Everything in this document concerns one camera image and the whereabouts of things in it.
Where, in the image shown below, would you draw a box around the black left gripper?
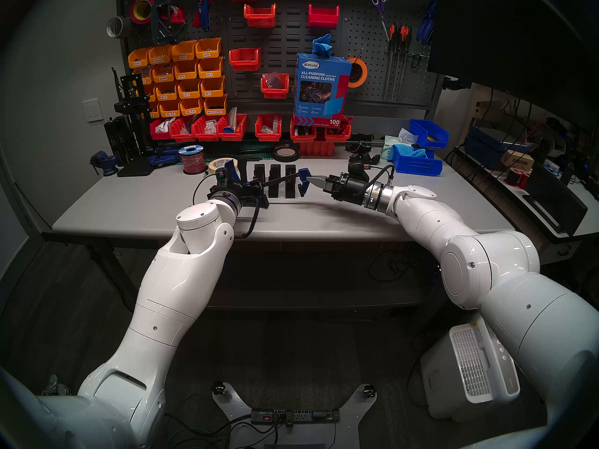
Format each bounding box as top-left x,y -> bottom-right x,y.
209,182 -> 263,205

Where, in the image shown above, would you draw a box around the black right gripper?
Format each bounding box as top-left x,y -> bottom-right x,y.
307,173 -> 370,205

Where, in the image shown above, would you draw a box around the blue bar clamp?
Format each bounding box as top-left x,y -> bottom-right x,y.
225,159 -> 312,209

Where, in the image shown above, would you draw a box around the blue black quick clamp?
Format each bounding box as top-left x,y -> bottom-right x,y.
148,147 -> 182,167

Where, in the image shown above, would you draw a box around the dark green C-clamp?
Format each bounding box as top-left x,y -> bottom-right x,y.
150,0 -> 188,45

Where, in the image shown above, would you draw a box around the green cutting mat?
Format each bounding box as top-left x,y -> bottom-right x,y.
204,142 -> 276,159

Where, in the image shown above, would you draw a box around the blue cleaning cloths box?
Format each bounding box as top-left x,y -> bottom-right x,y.
292,52 -> 352,127

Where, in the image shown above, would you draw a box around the blue plastic storage bin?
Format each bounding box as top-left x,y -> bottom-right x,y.
409,119 -> 450,150
392,145 -> 443,177

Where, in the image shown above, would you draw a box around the orange tape roll on pegboard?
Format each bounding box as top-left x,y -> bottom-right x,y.
347,58 -> 368,88

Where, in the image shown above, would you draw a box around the blue bench vise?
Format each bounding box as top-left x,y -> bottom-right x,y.
89,151 -> 121,177

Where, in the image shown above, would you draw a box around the black metal stand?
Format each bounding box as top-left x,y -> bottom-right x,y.
111,67 -> 157,177

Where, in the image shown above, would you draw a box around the dark grey pegboard panel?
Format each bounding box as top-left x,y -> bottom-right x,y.
117,0 -> 443,109

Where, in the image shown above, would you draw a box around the orange black screwdriver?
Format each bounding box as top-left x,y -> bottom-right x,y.
393,25 -> 408,100
402,26 -> 414,98
383,24 -> 398,101

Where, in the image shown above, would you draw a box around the blue crate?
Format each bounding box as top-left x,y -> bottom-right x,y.
465,125 -> 532,170

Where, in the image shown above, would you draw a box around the cardboard box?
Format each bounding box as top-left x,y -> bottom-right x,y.
501,150 -> 535,169

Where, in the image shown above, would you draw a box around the red tape roll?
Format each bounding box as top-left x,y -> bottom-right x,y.
130,0 -> 156,24

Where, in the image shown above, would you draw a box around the black power strip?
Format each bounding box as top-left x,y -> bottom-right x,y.
251,408 -> 341,425

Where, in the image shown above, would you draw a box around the black laptop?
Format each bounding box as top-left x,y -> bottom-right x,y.
523,165 -> 588,237

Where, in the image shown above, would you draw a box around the black monitor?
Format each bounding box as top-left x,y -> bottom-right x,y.
427,0 -> 599,130

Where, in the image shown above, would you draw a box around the white air purifier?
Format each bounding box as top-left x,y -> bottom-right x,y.
420,312 -> 521,423

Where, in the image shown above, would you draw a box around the white side desk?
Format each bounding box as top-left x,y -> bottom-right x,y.
449,144 -> 599,313

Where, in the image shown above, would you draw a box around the grey sneaker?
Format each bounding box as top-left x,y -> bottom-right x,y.
41,374 -> 75,397

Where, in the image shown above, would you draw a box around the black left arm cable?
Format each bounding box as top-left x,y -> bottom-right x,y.
233,201 -> 261,240

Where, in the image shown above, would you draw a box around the blue handled pliers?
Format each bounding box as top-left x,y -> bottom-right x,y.
416,1 -> 437,44

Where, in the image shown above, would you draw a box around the grey duct tape roll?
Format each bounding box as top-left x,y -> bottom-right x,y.
106,16 -> 136,38

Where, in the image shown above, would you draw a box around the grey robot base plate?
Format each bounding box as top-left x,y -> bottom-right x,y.
212,382 -> 378,449

